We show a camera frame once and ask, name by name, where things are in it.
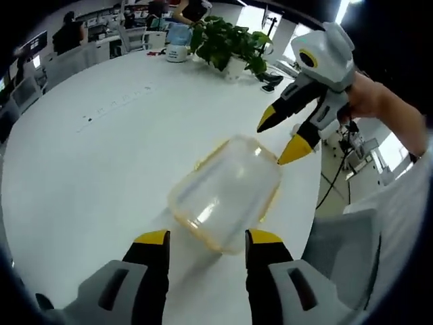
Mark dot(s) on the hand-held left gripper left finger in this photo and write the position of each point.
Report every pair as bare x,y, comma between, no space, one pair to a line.
135,287

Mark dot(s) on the person's right hand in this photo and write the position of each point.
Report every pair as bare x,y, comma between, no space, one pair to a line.
362,96

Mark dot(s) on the person's white shirt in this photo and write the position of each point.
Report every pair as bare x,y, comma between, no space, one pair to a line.
399,220

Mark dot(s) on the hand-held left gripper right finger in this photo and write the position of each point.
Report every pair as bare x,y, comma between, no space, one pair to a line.
270,287

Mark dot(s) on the white plant pot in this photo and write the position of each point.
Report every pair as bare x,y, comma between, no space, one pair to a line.
235,67

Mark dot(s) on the green leafy plant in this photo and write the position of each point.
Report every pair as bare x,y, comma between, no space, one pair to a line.
226,40

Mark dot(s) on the white jar with blue top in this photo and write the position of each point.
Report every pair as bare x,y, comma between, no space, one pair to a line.
177,45

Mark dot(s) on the grey mesh office chair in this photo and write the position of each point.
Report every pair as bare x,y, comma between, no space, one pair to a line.
341,250

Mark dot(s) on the black headset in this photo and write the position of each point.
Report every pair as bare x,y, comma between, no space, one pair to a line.
272,81

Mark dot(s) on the white office chair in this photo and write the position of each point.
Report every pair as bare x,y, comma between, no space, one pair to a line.
133,39

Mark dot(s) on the dark wall monitor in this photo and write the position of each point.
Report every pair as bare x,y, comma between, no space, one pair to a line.
32,44

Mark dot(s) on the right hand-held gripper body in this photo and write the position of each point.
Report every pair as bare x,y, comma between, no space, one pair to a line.
328,57

